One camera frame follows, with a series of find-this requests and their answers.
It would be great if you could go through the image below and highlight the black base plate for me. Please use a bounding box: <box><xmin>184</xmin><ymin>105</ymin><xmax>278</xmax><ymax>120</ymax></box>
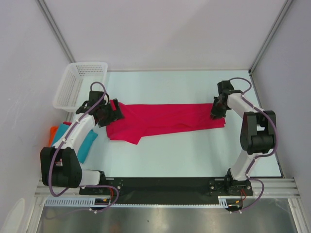
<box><xmin>80</xmin><ymin>176</ymin><xmax>253</xmax><ymax>206</ymax></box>

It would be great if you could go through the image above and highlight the white plastic basket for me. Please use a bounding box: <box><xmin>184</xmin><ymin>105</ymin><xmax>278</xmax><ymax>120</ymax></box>
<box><xmin>52</xmin><ymin>62</ymin><xmax>108</xmax><ymax>113</ymax></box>

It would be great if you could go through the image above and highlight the teal t shirt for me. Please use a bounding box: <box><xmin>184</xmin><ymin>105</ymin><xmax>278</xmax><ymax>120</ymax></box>
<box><xmin>52</xmin><ymin>121</ymin><xmax>98</xmax><ymax>164</ymax></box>

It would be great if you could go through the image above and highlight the orange t shirt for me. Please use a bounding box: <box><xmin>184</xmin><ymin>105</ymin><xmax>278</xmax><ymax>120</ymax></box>
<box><xmin>48</xmin><ymin>126</ymin><xmax>58</xmax><ymax>147</ymax></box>

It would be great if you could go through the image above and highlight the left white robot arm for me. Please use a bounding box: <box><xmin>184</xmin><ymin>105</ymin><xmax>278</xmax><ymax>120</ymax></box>
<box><xmin>40</xmin><ymin>91</ymin><xmax>124</xmax><ymax>194</ymax></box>

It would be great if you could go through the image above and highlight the aluminium frame rail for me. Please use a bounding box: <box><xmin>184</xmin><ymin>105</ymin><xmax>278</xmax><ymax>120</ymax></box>
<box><xmin>35</xmin><ymin>178</ymin><xmax>300</xmax><ymax>198</ymax></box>

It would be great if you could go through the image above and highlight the white cable duct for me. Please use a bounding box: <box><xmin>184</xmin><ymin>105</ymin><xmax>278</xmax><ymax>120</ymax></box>
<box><xmin>45</xmin><ymin>197</ymin><xmax>234</xmax><ymax>208</ymax></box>

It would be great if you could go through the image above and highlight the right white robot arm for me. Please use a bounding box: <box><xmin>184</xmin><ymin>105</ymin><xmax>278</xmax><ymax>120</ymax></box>
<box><xmin>210</xmin><ymin>80</ymin><xmax>278</xmax><ymax>196</ymax></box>

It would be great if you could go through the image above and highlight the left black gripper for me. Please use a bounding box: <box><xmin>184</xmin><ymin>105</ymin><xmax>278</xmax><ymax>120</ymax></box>
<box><xmin>98</xmin><ymin>99</ymin><xmax>124</xmax><ymax>127</ymax></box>

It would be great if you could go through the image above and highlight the pink t shirt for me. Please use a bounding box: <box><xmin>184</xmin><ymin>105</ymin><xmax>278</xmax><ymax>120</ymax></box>
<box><xmin>106</xmin><ymin>103</ymin><xmax>225</xmax><ymax>145</ymax></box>

